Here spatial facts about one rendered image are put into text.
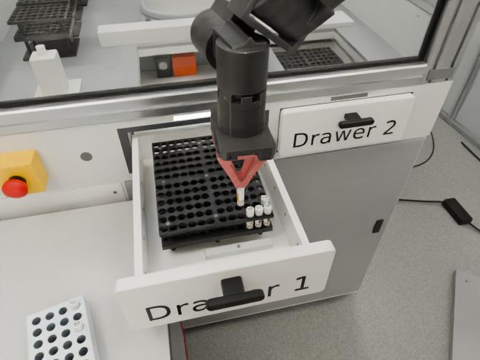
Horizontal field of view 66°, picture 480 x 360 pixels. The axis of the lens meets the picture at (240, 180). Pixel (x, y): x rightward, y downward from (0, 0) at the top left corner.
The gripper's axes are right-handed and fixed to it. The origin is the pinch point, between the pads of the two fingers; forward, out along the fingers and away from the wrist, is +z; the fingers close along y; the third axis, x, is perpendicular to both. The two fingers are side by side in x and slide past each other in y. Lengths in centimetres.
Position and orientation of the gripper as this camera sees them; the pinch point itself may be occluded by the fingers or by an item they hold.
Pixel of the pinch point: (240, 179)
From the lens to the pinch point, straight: 51.7
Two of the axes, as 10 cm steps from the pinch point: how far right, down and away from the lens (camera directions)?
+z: -0.1, 7.5, 6.7
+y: 1.9, 6.6, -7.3
